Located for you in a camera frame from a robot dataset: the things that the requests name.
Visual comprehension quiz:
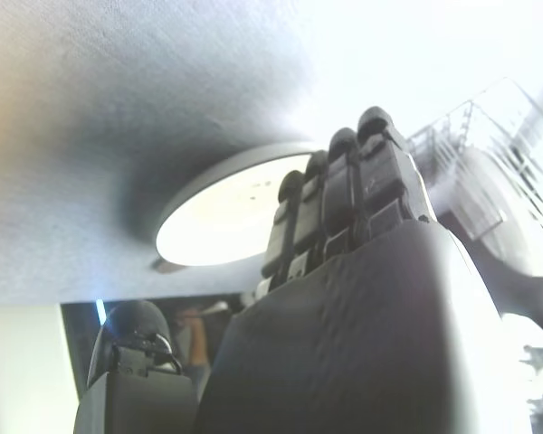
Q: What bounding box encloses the silver wire rack shelf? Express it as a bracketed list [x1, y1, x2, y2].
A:
[406, 76, 543, 241]

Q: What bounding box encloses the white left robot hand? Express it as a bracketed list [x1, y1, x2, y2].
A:
[74, 106, 533, 434]

